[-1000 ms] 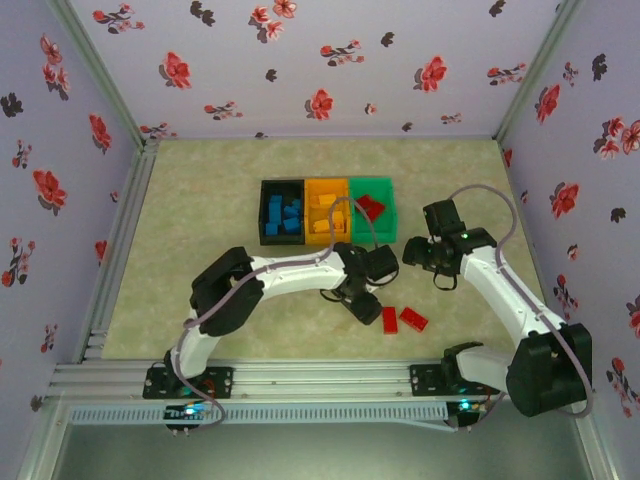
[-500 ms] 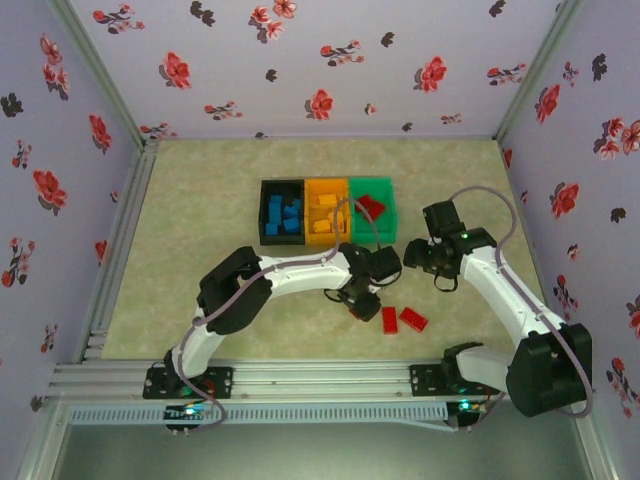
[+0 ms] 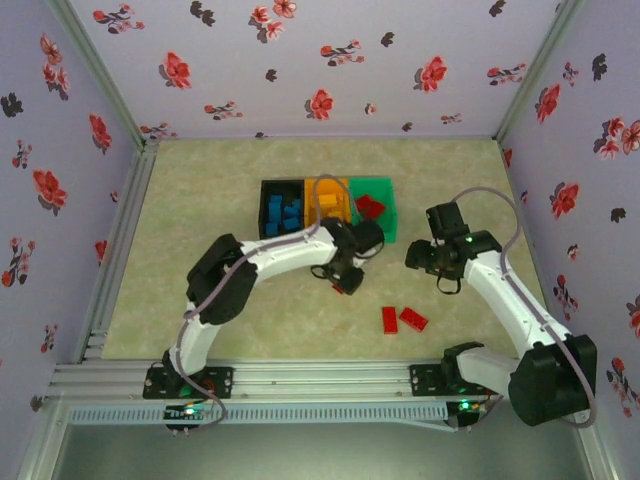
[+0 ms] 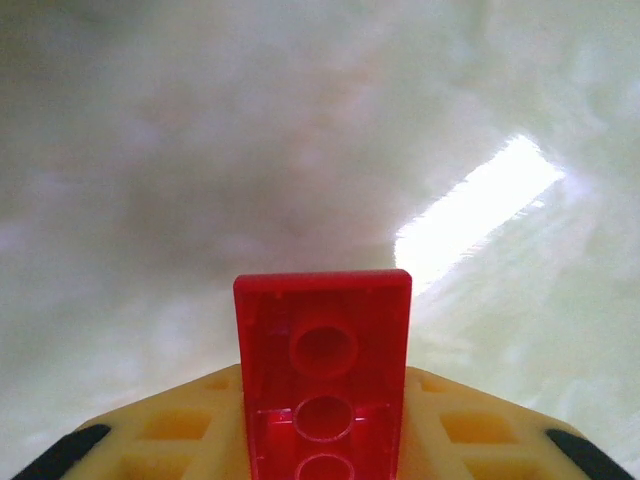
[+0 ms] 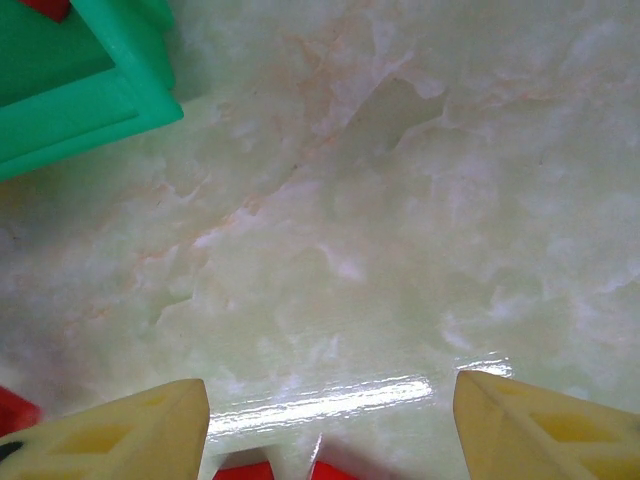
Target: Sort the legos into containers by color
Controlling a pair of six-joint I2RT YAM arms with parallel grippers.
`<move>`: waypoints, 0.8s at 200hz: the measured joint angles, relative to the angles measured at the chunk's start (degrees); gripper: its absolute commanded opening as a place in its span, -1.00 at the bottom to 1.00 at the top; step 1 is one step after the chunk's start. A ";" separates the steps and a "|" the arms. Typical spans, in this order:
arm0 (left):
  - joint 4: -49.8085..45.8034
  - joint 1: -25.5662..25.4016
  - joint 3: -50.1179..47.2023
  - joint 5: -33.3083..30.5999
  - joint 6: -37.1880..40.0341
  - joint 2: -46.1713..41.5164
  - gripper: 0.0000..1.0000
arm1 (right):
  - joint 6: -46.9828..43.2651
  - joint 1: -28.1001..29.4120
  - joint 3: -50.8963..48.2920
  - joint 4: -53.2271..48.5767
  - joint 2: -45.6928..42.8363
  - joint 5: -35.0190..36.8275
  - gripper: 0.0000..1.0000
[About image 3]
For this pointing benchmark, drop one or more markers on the green plastic bin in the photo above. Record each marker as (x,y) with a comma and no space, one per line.
(390,225)

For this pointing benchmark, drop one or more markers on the yellow plastic bin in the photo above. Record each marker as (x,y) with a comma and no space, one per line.
(312,187)

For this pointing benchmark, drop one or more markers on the black plastic bin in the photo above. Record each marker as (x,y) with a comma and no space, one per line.
(263,210)

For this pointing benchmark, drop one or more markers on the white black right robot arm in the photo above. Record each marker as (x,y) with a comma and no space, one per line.
(505,295)

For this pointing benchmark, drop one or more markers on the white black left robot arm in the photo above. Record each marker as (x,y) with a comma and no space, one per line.
(285,252)

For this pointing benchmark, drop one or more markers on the controller board with green light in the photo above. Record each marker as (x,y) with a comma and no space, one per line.
(187,412)
(467,407)

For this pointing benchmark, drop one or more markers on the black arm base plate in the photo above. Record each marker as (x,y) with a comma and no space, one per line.
(425,380)
(220,382)

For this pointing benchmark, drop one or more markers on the wide aluminium frame rail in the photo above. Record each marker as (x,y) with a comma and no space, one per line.
(320,377)

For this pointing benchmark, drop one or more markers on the aluminium frame post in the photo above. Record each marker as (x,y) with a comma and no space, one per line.
(95,65)
(540,65)

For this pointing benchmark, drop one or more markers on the aluminium frame side rail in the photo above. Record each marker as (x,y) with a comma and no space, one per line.
(117,240)

